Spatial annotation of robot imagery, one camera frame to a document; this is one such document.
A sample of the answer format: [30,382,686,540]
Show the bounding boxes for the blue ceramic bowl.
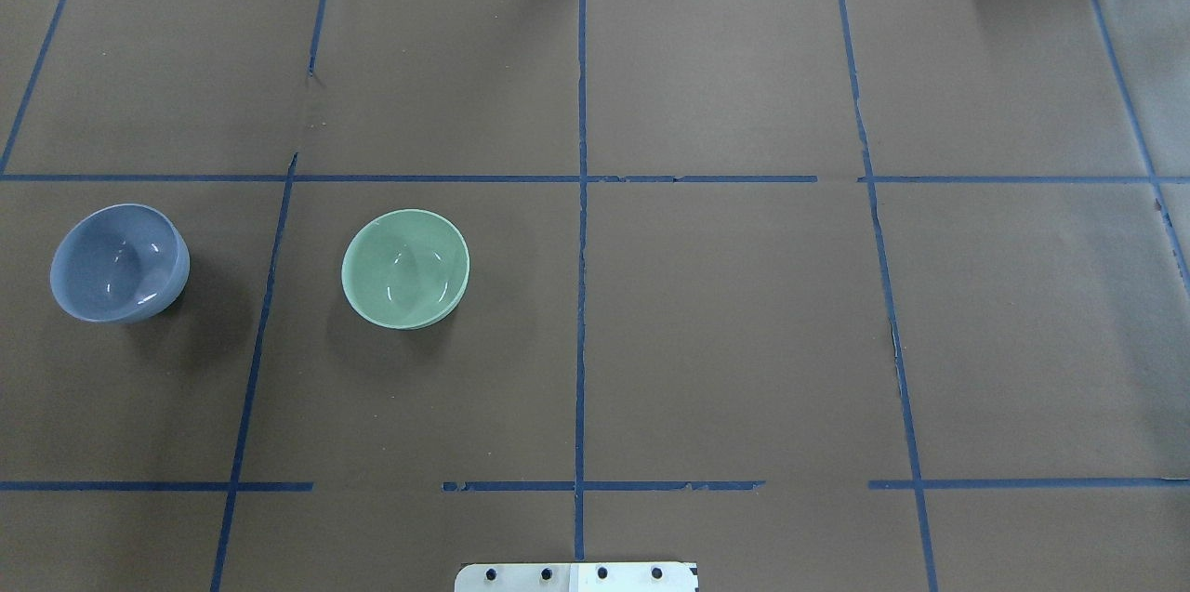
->
[48,204,192,324]

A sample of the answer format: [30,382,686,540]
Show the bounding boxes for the green ceramic bowl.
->
[340,208,470,331]

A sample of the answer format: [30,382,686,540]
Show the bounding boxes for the brown paper table cover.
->
[4,0,1186,591]

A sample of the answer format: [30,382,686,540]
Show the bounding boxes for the metal base plate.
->
[455,561,700,591]

